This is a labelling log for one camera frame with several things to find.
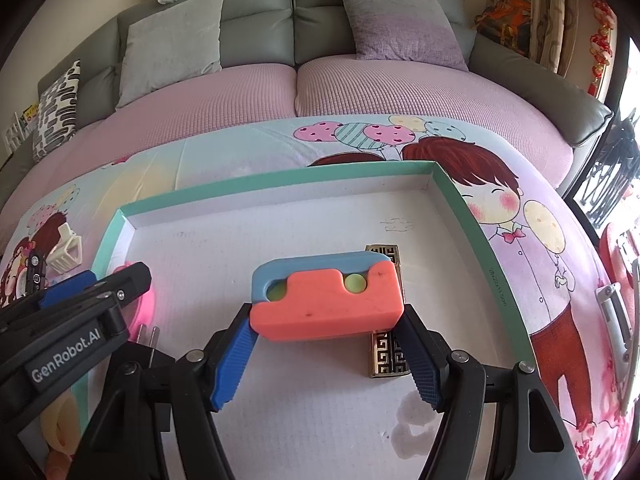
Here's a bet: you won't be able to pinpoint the gold black patterned box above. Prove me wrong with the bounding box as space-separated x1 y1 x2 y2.
366 243 410 379

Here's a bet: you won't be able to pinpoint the pink smart watch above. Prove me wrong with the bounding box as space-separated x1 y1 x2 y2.
114 262 156 341

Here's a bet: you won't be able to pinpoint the orange blue toy case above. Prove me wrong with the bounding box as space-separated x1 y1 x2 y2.
250 252 398 341

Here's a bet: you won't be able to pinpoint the black power adapter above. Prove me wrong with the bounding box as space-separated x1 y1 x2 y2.
134 324 176 370

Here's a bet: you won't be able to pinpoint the operator hand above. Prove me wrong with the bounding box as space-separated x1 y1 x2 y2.
40 390 80 479

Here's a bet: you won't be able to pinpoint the white plastic holder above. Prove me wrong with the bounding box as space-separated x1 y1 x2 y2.
47 222 82 275

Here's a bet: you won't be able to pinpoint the cartoon printed bed sheet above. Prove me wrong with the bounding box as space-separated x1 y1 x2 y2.
1 115 631 479

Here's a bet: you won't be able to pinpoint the teal white tray box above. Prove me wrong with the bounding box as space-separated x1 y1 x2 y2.
91 162 533 479

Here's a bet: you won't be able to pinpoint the books on side shelf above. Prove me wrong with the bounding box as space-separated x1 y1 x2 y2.
3 103 39 154

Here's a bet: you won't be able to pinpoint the black white patterned pillow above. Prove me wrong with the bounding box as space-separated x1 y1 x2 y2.
32 60 81 162

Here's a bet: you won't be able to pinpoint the light grey pillow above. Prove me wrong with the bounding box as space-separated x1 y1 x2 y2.
117 0 224 108

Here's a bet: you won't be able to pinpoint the grey sofa with pink cover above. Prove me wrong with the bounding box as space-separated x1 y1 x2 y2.
1 0 613 240

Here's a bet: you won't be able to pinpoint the grey purple pillow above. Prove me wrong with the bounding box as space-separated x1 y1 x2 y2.
342 0 468 72

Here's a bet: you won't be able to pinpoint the orange decoration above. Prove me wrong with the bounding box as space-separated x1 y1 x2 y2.
475 0 532 58

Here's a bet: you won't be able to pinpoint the red hanging ornament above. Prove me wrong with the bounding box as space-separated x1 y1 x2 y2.
588 0 616 98

